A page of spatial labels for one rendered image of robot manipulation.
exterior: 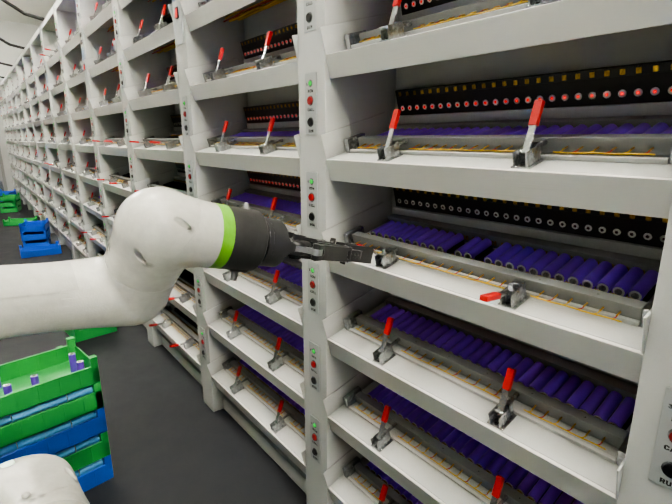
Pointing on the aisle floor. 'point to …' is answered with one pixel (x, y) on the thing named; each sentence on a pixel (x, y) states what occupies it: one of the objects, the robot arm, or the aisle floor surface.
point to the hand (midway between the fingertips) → (353, 252)
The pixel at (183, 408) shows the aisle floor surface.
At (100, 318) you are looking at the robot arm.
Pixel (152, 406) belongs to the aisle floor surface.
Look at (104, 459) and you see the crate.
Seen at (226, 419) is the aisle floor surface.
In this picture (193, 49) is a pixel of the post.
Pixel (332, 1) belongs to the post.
